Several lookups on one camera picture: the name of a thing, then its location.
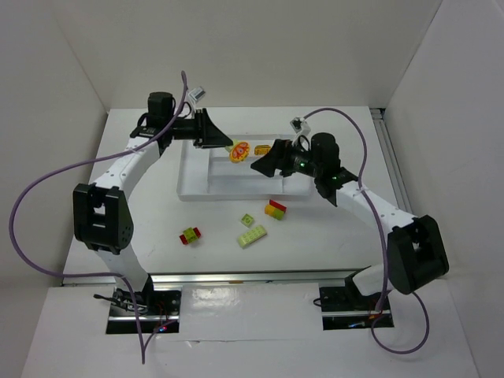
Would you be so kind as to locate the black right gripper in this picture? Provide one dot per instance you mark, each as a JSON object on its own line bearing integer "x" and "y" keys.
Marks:
{"x": 284, "y": 157}

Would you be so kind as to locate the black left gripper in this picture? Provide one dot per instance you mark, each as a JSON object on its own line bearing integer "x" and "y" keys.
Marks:
{"x": 200, "y": 128}

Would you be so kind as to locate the orange printed lego brick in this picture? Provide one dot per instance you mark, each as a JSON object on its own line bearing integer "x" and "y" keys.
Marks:
{"x": 261, "y": 150}

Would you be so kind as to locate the orange yellow lego piece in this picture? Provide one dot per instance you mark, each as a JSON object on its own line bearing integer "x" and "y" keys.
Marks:
{"x": 238, "y": 152}

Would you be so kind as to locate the small light green lego brick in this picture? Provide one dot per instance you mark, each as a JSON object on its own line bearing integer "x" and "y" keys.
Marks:
{"x": 247, "y": 220}

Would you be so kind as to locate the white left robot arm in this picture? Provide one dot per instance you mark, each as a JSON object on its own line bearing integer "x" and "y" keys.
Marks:
{"x": 102, "y": 219}

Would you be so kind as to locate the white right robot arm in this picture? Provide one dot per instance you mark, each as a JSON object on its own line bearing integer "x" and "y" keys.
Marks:
{"x": 412, "y": 247}

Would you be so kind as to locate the white divided sorting tray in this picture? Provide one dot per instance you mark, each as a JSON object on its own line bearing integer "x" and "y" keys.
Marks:
{"x": 208, "y": 175}

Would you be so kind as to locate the red yellow green lego stack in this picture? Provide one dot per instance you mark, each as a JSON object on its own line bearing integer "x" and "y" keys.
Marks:
{"x": 275, "y": 210}

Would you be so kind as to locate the long light green lego brick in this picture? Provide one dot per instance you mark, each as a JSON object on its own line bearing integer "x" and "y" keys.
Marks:
{"x": 251, "y": 236}

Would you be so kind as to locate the red green lego cluster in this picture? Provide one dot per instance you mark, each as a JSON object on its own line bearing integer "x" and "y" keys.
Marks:
{"x": 190, "y": 235}

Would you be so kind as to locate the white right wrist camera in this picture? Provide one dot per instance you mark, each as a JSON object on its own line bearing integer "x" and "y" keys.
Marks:
{"x": 300, "y": 126}

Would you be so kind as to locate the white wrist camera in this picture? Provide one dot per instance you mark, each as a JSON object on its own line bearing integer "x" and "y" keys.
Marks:
{"x": 197, "y": 94}
{"x": 300, "y": 126}

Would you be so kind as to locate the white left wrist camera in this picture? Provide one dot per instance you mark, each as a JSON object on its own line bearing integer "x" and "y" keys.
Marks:
{"x": 197, "y": 94}

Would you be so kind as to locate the aluminium rail right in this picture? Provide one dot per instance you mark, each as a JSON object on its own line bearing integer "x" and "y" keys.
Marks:
{"x": 397, "y": 173}

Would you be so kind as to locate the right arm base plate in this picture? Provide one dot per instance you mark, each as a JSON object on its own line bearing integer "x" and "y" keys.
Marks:
{"x": 340, "y": 312}

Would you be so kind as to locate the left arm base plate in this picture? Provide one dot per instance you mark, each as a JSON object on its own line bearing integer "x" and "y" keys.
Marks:
{"x": 161, "y": 314}

